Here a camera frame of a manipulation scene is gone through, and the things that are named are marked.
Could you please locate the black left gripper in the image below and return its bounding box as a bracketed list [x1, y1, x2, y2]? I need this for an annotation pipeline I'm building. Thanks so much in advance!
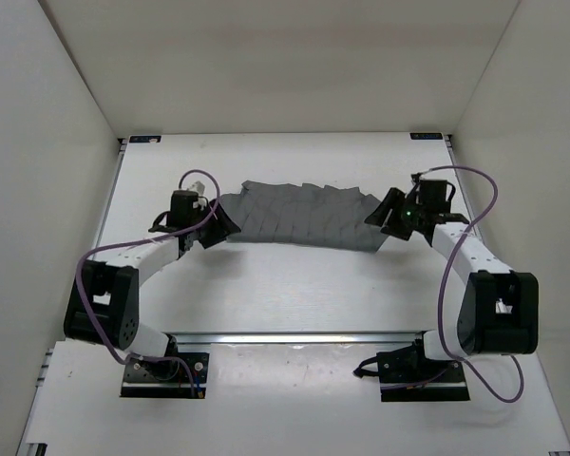
[190, 198, 240, 249]

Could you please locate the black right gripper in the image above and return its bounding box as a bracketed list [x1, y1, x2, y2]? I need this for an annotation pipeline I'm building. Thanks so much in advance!
[366, 189, 426, 240]

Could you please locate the grey pleated skirt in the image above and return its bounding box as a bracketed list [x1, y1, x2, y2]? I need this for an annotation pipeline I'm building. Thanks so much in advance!
[220, 180, 387, 253]

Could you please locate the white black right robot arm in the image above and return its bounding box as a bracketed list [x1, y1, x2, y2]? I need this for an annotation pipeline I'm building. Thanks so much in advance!
[365, 178, 539, 381]

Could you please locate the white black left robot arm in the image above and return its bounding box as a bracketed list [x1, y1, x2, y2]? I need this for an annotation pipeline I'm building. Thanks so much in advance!
[64, 190, 240, 378]

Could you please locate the blue label sticker right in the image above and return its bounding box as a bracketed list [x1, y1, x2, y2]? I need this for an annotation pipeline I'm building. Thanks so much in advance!
[409, 132, 443, 141]

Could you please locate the blue label sticker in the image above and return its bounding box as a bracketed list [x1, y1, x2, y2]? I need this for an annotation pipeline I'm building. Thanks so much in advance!
[128, 135, 162, 143]
[409, 132, 443, 141]

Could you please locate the blue label sticker left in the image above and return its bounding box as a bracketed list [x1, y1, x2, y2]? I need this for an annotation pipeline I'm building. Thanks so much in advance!
[128, 135, 162, 143]

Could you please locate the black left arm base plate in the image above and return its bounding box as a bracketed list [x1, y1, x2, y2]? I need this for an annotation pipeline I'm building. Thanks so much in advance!
[120, 351, 210, 400]

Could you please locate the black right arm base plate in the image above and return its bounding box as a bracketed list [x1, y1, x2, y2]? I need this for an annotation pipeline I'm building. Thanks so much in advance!
[352, 345, 470, 403]

